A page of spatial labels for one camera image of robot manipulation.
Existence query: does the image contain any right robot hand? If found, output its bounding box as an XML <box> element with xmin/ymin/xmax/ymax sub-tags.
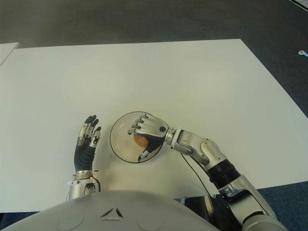
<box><xmin>127</xmin><ymin>114</ymin><xmax>169</xmax><ymax>162</ymax></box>

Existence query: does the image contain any white plate with black rim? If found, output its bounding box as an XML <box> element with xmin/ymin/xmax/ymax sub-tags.
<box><xmin>110</xmin><ymin>111</ymin><xmax>167</xmax><ymax>163</ymax></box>

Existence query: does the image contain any red yellow apple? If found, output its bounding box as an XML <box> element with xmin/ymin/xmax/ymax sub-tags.
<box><xmin>133</xmin><ymin>134</ymin><xmax>149</xmax><ymax>147</ymax></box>

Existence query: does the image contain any grey robot torso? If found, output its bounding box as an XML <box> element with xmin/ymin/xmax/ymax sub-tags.
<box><xmin>0</xmin><ymin>189</ymin><xmax>244</xmax><ymax>231</ymax></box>

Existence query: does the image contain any black cable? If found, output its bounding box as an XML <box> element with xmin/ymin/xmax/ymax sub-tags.
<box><xmin>180</xmin><ymin>153</ymin><xmax>217</xmax><ymax>198</ymax></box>

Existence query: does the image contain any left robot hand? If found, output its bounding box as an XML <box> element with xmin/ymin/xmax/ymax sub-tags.
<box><xmin>73</xmin><ymin>115</ymin><xmax>102</xmax><ymax>172</ymax></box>

